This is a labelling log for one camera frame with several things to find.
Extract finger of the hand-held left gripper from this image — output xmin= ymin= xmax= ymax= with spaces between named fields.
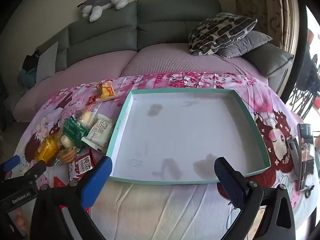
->
xmin=15 ymin=160 xmax=48 ymax=188
xmin=0 ymin=155 xmax=21 ymax=174

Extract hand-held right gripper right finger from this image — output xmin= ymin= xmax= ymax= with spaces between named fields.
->
xmin=214 ymin=156 xmax=297 ymax=240

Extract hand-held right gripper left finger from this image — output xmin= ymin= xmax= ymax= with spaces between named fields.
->
xmin=30 ymin=156 xmax=113 ymax=240

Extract yellow bread packet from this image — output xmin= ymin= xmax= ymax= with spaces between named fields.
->
xmin=35 ymin=134 xmax=62 ymax=167

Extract red white-label snack packet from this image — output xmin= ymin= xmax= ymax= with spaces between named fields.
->
xmin=68 ymin=148 xmax=105 ymax=182

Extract small white bun packet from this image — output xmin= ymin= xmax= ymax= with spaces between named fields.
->
xmin=59 ymin=134 xmax=75 ymax=148

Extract white snack packet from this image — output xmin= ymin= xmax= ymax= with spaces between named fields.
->
xmin=86 ymin=114 xmax=117 ymax=153

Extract green biscuit packet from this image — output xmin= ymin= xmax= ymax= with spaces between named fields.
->
xmin=61 ymin=116 xmax=90 ymax=147

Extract teal cardboard box tray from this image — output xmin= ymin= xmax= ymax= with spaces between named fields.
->
xmin=107 ymin=88 xmax=271 ymax=186

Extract clear round bun packet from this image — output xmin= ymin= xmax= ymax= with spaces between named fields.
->
xmin=78 ymin=104 xmax=100 ymax=130

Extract orange yellow snack packet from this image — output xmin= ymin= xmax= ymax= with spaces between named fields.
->
xmin=95 ymin=81 xmax=118 ymax=102

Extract pink printed blanket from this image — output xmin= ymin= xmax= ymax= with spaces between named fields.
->
xmin=12 ymin=72 xmax=320 ymax=240

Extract black smartphone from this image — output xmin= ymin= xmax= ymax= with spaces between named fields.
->
xmin=297 ymin=123 xmax=315 ymax=190

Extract teal cloth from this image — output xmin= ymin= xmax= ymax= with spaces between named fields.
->
xmin=19 ymin=69 xmax=37 ymax=88

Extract dark bag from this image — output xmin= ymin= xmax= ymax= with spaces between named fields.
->
xmin=22 ymin=50 xmax=40 ymax=72

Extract white cushion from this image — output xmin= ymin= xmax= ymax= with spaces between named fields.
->
xmin=36 ymin=42 xmax=59 ymax=83

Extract pink sofa cover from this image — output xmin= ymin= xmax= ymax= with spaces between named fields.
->
xmin=14 ymin=42 xmax=269 ymax=123

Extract black metal chair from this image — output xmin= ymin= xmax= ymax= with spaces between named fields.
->
xmin=290 ymin=55 xmax=320 ymax=120

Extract grey pillow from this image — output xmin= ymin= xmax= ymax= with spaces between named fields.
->
xmin=217 ymin=31 xmax=273 ymax=59

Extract black patterned pillow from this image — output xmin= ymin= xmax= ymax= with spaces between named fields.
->
xmin=188 ymin=12 xmax=258 ymax=56

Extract grey sofa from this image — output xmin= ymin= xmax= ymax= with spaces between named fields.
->
xmin=14 ymin=0 xmax=295 ymax=93

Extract patterned beige curtain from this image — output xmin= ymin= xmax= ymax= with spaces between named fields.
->
xmin=235 ymin=0 xmax=300 ymax=53

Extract grey white plush dog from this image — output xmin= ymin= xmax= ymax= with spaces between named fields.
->
xmin=77 ymin=0 xmax=130 ymax=22

